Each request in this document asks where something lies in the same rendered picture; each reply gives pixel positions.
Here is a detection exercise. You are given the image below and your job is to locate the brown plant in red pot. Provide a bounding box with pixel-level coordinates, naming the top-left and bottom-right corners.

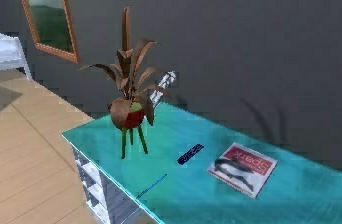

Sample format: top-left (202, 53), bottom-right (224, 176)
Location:
top-left (77, 5), bottom-right (172, 160)

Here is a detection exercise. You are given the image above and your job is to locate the thin blue pen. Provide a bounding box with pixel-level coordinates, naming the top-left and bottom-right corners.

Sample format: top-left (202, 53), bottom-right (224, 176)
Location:
top-left (136, 173), bottom-right (168, 200)

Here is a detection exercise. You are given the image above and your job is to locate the teal topped white desk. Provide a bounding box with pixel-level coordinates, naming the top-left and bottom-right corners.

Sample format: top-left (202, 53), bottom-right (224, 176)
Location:
top-left (61, 101), bottom-right (342, 224)

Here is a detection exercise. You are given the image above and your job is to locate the dark blue remote control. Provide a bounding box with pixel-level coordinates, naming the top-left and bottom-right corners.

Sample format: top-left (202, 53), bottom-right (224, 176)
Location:
top-left (177, 143), bottom-right (205, 166)

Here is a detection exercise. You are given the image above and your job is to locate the red and white magazine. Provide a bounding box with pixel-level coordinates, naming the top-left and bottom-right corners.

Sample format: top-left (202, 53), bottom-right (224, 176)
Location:
top-left (207, 142), bottom-right (279, 200)

